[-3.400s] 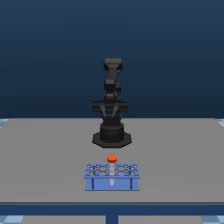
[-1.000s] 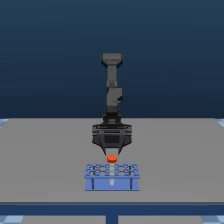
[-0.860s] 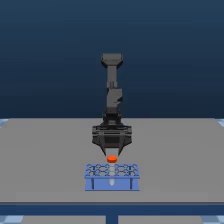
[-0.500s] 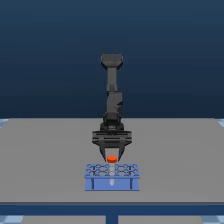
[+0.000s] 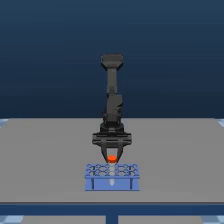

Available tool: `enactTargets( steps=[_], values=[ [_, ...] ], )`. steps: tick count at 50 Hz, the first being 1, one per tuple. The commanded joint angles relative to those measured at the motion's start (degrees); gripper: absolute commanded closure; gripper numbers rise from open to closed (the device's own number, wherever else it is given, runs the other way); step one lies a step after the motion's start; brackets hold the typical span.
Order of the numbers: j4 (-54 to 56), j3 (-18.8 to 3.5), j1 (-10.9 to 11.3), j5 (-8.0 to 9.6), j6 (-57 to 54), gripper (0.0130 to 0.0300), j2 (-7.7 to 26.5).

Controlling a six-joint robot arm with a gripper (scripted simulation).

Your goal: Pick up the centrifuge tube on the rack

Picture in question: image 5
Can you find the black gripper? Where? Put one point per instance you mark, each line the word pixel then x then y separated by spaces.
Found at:
pixel 112 134

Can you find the clear tube with orange cap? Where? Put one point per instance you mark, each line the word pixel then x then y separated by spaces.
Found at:
pixel 112 168

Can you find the dark six-joint robot arm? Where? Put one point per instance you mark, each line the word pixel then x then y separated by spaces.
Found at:
pixel 112 86

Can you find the blue tube rack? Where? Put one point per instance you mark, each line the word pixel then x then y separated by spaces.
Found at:
pixel 111 176

